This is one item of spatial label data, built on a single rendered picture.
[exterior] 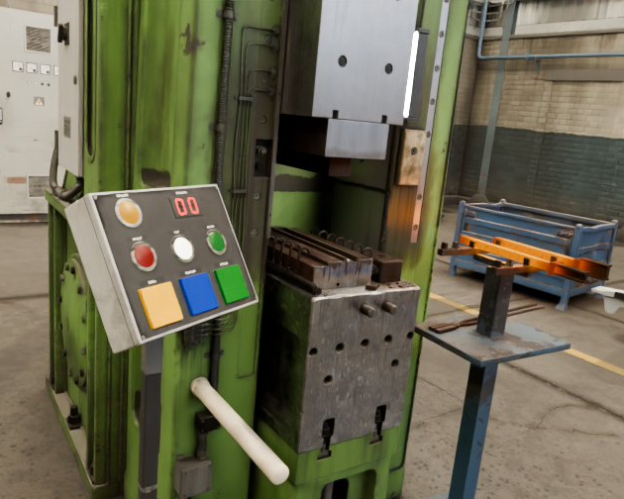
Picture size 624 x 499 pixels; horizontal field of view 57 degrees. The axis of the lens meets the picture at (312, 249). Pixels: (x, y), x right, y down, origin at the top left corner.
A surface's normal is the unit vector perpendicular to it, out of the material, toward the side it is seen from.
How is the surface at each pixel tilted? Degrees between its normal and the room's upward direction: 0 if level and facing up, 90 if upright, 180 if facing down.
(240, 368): 90
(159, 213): 60
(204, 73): 90
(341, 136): 90
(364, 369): 90
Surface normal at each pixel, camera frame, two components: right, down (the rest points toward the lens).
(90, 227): -0.53, 0.15
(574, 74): -0.81, 0.06
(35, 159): 0.59, 0.24
